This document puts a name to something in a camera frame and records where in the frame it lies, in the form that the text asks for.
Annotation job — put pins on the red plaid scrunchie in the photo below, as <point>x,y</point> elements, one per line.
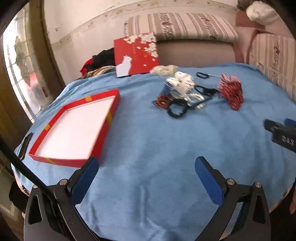
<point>232,98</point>

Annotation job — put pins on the square striped cushion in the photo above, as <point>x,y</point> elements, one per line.
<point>275,58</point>

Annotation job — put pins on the red cardboard box tray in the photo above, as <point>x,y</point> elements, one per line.
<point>76,129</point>

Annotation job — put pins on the black clothing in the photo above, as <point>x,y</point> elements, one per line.
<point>104,59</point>

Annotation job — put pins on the dark red polka dot scrunchie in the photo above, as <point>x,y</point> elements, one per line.
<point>227,81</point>

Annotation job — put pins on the white plush item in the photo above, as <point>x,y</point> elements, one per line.
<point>261,12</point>

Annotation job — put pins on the person's right forearm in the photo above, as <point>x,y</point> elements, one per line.
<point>293,201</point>

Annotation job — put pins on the long striped cushion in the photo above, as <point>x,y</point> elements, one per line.
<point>185,25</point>

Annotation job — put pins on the window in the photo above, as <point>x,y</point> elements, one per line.
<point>23,69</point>

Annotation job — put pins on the brown pink sofa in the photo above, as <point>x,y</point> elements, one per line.
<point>196,52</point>

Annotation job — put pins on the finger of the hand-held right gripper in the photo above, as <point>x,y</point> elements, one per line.
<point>269,124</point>
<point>291,122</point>

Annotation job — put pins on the blue table cloth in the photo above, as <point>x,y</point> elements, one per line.
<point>150,143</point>

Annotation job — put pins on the white fluffy scrunchie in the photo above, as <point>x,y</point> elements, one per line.
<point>164,70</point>

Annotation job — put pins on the red floral box lid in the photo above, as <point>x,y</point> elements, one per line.
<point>138,58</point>

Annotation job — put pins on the black phone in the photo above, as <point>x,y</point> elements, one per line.
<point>25,147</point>

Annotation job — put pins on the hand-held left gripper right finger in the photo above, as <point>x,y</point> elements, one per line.
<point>208,180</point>

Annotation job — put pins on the tan striped scarf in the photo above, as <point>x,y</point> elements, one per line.
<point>99,70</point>

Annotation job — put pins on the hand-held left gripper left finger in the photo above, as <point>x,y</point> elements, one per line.
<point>84,178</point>

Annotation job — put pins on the red cloth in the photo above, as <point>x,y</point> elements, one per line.
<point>86,68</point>

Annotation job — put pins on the white dotted scrunchie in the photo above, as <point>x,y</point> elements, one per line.
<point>182,82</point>

